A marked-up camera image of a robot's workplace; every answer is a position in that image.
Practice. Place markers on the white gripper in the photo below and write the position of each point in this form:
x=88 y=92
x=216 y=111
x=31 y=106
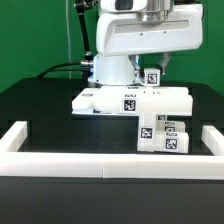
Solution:
x=124 y=34

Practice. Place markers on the white chair back frame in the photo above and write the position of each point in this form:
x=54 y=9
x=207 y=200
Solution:
x=134 y=100

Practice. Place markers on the white chair seat part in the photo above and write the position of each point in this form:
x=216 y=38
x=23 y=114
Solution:
x=146 y=132

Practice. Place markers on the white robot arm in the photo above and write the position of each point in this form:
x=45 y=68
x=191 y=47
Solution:
x=118 y=70

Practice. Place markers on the white marker base sheet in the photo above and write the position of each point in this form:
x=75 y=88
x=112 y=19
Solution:
x=96 y=113

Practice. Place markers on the white U-shaped boundary frame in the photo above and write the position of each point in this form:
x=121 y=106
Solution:
x=13 y=162

